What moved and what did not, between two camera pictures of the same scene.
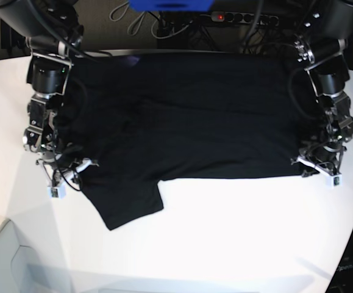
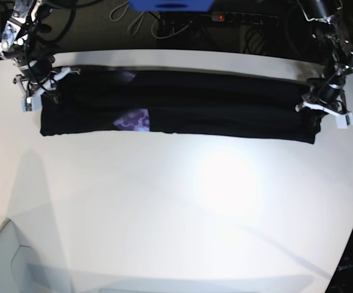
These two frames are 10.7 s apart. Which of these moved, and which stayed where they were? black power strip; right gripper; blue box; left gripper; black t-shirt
Moved: left gripper; right gripper; black t-shirt
Stayed: black power strip; blue box
